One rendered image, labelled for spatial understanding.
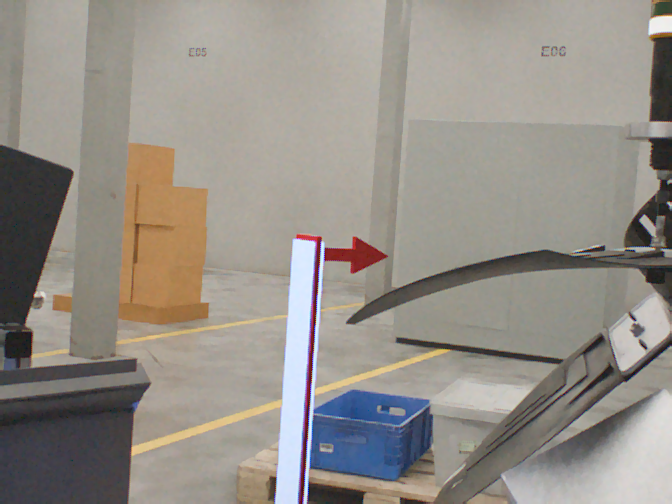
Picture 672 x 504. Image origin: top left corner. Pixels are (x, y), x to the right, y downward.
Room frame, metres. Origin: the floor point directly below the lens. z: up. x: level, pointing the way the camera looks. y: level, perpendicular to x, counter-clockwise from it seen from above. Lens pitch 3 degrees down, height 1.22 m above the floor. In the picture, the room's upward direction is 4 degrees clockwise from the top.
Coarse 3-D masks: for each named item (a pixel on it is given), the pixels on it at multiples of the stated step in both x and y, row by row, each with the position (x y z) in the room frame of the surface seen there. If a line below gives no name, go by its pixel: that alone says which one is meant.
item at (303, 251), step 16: (304, 256) 0.61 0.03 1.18; (304, 272) 0.60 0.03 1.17; (304, 288) 0.60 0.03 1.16; (304, 304) 0.60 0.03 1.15; (288, 320) 0.62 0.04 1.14; (304, 320) 0.60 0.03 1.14; (288, 336) 0.62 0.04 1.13; (304, 336) 0.60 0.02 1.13; (288, 352) 0.61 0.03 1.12; (304, 352) 0.60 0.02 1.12; (288, 368) 0.61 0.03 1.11; (304, 368) 0.60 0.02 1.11; (288, 384) 0.61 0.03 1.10; (304, 384) 0.60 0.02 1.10; (288, 400) 0.61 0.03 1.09; (288, 416) 0.61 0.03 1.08; (288, 432) 0.61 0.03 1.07; (288, 448) 0.61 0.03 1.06; (288, 464) 0.61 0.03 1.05; (288, 480) 0.61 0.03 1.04; (288, 496) 0.61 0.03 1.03
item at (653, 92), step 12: (660, 48) 0.81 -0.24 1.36; (660, 60) 0.81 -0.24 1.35; (660, 72) 0.81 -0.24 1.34; (660, 84) 0.81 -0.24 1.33; (660, 96) 0.81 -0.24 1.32; (660, 108) 0.81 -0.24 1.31; (660, 120) 0.81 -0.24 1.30; (660, 144) 0.81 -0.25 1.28; (660, 156) 0.81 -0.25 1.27; (660, 168) 0.81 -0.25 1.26
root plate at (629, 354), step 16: (640, 304) 0.94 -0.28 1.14; (656, 304) 0.91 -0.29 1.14; (624, 320) 0.94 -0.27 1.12; (640, 320) 0.92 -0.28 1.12; (656, 320) 0.89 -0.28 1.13; (624, 336) 0.92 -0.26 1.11; (640, 336) 0.89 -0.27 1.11; (656, 336) 0.87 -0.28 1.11; (624, 352) 0.90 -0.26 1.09; (640, 352) 0.87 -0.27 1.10; (656, 352) 0.86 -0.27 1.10; (624, 368) 0.88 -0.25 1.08
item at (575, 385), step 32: (576, 352) 0.97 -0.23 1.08; (608, 352) 0.91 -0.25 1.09; (544, 384) 0.97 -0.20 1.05; (576, 384) 0.91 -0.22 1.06; (608, 384) 0.87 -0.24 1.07; (512, 416) 0.97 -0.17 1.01; (544, 416) 0.91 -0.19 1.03; (576, 416) 0.87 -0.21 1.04; (480, 448) 0.99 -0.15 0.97; (512, 448) 0.91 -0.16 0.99; (480, 480) 0.90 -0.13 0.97
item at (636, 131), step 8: (632, 128) 0.81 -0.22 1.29; (640, 128) 0.80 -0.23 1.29; (648, 128) 0.79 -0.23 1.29; (656, 128) 0.79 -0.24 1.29; (664, 128) 0.79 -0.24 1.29; (624, 136) 0.82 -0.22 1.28; (632, 136) 0.81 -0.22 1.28; (640, 136) 0.80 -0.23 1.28; (648, 136) 0.79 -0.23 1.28; (656, 136) 0.79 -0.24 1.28; (664, 136) 0.79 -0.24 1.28
